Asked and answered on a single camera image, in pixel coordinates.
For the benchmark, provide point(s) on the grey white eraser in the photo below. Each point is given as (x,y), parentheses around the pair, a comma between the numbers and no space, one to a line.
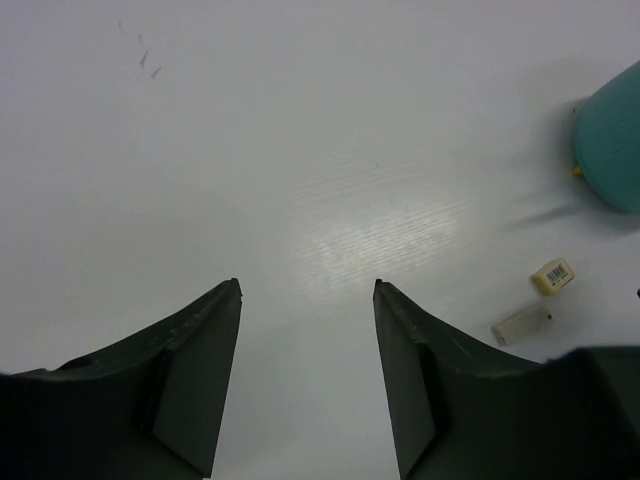
(522,325)

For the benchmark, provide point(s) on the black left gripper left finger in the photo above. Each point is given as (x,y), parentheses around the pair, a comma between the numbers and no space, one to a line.
(149,406)

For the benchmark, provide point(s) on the teal round organizer container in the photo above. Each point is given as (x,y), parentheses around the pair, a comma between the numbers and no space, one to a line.
(606,141)

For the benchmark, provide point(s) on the small tan eraser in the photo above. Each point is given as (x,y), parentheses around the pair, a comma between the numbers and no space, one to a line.
(552,277)

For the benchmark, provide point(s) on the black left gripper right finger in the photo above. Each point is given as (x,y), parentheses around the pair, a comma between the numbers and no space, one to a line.
(461,409)

